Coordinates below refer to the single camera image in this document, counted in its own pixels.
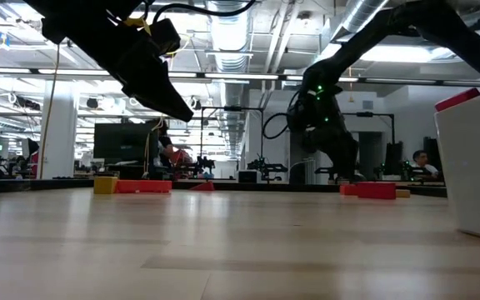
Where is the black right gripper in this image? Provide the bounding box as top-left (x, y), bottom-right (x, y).
top-left (287, 77), bottom-right (360, 181)

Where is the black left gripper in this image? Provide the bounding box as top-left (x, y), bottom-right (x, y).
top-left (42, 7), bottom-right (195, 124)

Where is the red wedge toy block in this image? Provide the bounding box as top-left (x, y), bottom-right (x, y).
top-left (189, 181), bottom-right (217, 193)

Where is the person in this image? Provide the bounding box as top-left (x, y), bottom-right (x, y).
top-left (156, 123), bottom-right (194, 168)
top-left (409, 149), bottom-right (442, 181)

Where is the red rectangular toy block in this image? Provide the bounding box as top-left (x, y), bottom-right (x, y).
top-left (356, 181), bottom-right (398, 201)

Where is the black background monitor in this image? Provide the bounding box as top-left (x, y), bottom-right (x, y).
top-left (92, 122), bottom-right (161, 164)

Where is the yellow tape tag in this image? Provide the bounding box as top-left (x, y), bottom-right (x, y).
top-left (122, 16), bottom-right (153, 37)

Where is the black background box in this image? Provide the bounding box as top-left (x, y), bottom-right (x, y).
top-left (237, 169), bottom-right (263, 184)

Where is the yellow rectangular toy brick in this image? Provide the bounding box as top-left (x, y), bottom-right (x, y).
top-left (93, 176), bottom-right (119, 195)

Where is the white building column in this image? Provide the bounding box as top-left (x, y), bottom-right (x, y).
top-left (39, 79), bottom-right (79, 180)

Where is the white plastic bin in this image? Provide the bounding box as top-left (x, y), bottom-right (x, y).
top-left (433, 85), bottom-right (480, 245)

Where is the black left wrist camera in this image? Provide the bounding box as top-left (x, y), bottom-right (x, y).
top-left (151, 17), bottom-right (182, 56)

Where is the black background station frame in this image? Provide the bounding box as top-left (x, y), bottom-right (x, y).
top-left (199, 105), bottom-right (266, 159)

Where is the silver ventilation duct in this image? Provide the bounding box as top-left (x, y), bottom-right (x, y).
top-left (339, 0), bottom-right (391, 34)
top-left (205, 0), bottom-right (253, 159)

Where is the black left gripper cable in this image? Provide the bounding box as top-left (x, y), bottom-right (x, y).
top-left (142, 0), bottom-right (258, 24)

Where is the yellow hanging cable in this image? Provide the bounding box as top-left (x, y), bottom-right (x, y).
top-left (37, 41), bottom-right (61, 180)

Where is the black metal table frame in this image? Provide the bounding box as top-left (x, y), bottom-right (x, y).
top-left (0, 177), bottom-right (448, 198)

